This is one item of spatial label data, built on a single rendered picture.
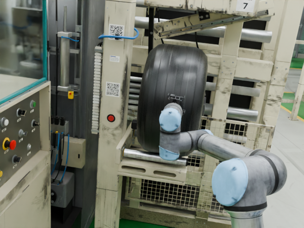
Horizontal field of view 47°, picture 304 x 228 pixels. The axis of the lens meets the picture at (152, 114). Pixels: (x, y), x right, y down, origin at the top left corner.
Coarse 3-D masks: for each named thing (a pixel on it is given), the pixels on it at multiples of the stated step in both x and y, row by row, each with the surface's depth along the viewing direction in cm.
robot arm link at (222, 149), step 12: (192, 132) 133; (204, 132) 133; (192, 144) 130; (204, 144) 126; (216, 144) 121; (228, 144) 117; (216, 156) 120; (228, 156) 114; (240, 156) 110; (276, 156) 100; (276, 168) 94
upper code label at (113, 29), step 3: (111, 24) 170; (114, 24) 169; (117, 24) 169; (111, 27) 170; (114, 27) 170; (117, 27) 170; (120, 27) 169; (123, 27) 169; (111, 30) 171; (114, 30) 170; (117, 30) 170; (120, 30) 170; (123, 30) 170; (111, 33) 171; (114, 33) 171; (117, 33) 171; (120, 33) 170; (111, 39) 172; (114, 39) 172; (120, 39) 171
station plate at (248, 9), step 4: (240, 0) 182; (244, 0) 181; (248, 0) 181; (252, 0) 181; (240, 4) 182; (244, 4) 182; (248, 4) 182; (252, 4) 181; (236, 8) 183; (240, 8) 183; (244, 8) 183; (248, 8) 182; (252, 8) 182; (252, 12) 183
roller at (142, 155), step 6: (126, 150) 183; (132, 150) 183; (138, 150) 184; (126, 156) 183; (132, 156) 183; (138, 156) 182; (144, 156) 182; (150, 156) 181; (156, 156) 181; (162, 162) 182; (168, 162) 181; (174, 162) 180; (180, 162) 180; (186, 162) 179
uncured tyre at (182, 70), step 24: (168, 48) 171; (192, 48) 173; (144, 72) 165; (168, 72) 160; (192, 72) 160; (144, 96) 160; (192, 96) 157; (144, 120) 162; (192, 120) 159; (144, 144) 173
